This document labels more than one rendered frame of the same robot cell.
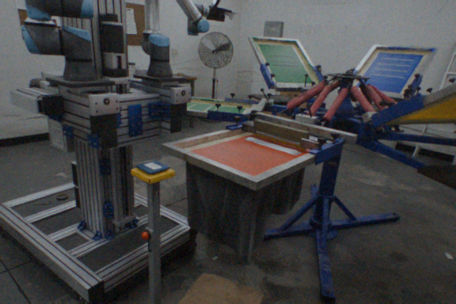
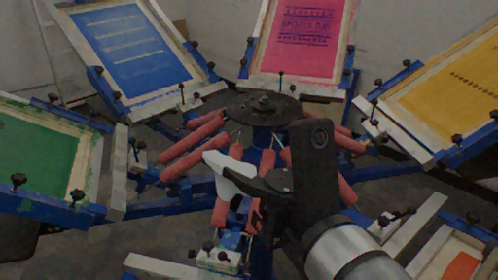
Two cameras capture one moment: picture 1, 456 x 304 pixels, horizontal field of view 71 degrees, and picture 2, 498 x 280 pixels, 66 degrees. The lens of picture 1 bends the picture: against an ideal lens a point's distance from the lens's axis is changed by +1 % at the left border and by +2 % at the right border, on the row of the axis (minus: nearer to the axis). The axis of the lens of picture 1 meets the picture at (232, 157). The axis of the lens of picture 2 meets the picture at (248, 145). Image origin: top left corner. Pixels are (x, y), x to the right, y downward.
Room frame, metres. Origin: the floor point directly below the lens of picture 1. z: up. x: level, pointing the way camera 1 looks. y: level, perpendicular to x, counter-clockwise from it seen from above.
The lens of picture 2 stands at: (2.31, 0.53, 1.96)
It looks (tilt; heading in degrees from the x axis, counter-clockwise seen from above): 32 degrees down; 276
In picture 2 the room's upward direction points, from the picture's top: straight up
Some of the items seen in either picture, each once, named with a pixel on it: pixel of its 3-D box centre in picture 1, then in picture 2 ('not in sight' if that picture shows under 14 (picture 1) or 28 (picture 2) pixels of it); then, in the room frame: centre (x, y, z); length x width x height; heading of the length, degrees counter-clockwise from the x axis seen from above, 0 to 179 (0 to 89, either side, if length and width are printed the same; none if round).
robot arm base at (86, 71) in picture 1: (80, 68); not in sight; (1.55, 0.76, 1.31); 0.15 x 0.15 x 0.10
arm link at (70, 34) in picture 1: (75, 42); not in sight; (1.54, 0.76, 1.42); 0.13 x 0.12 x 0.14; 120
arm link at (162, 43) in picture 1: (159, 46); not in sight; (1.96, 0.48, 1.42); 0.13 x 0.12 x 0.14; 31
